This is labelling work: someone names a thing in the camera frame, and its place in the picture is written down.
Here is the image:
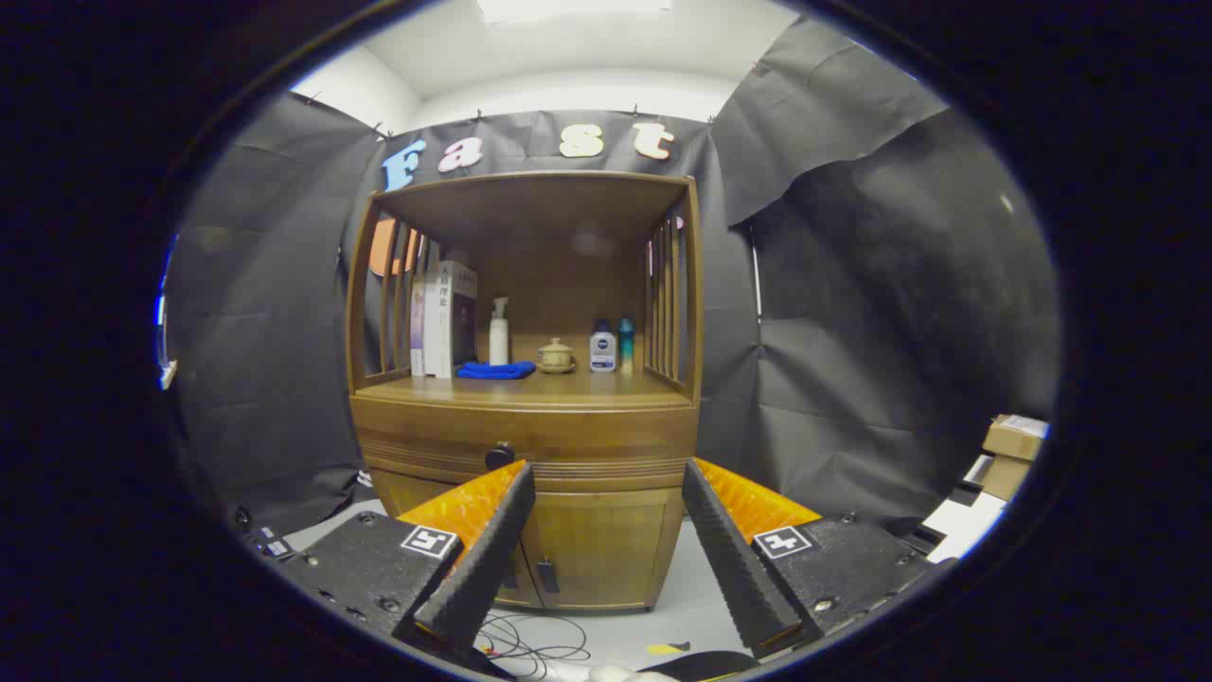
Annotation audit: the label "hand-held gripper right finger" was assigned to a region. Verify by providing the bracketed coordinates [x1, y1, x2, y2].
[682, 458, 957, 661]

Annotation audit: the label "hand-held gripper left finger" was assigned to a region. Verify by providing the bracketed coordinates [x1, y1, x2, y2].
[275, 460, 537, 664]

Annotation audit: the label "wooden drawer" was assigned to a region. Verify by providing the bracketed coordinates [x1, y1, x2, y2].
[350, 407, 700, 494]

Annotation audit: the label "wooden countertop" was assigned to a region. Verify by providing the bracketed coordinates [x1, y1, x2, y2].
[352, 365, 697, 410]

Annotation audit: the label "wooden cabinet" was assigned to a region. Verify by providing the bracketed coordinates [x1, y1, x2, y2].
[343, 170, 704, 612]

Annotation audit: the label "black shoe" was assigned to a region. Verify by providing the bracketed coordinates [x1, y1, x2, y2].
[639, 650, 758, 682]

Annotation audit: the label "blue folded cloth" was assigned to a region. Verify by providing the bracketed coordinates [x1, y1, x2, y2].
[456, 360, 537, 381]

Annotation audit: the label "small black device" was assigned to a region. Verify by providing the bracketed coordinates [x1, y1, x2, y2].
[232, 507, 294, 560]

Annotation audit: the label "lavender book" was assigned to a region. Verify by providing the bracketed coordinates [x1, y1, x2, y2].
[410, 275, 427, 377]

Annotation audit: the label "dark cover white spine book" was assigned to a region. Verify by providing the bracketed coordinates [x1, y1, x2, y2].
[436, 261, 479, 380]

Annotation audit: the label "black backdrop cloth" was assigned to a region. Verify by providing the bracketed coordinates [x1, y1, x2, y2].
[166, 14, 1060, 536]

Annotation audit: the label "cardboard box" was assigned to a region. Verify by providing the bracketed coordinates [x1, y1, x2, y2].
[980, 455, 1033, 501]
[982, 414, 1050, 462]

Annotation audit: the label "ceiling light panel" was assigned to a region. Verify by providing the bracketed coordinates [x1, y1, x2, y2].
[476, 0, 673, 25]

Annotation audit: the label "black floor cables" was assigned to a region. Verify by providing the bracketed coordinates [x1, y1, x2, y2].
[473, 611, 593, 679]

